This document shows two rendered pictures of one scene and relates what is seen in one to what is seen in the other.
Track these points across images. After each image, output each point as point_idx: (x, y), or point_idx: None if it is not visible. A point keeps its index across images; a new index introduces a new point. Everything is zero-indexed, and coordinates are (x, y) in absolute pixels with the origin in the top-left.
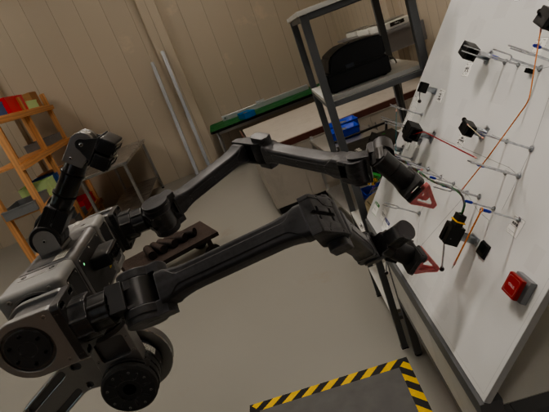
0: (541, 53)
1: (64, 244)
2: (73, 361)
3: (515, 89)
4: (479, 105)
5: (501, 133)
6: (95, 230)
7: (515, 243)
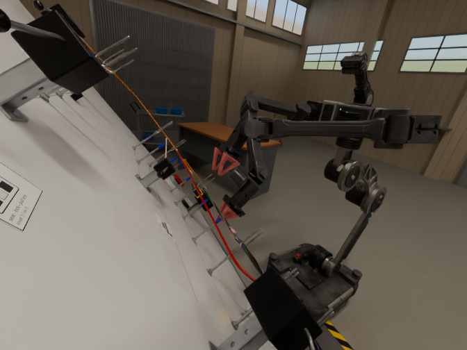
0: None
1: (356, 103)
2: None
3: (92, 123)
4: (117, 178)
5: (134, 164)
6: (372, 110)
7: (169, 182)
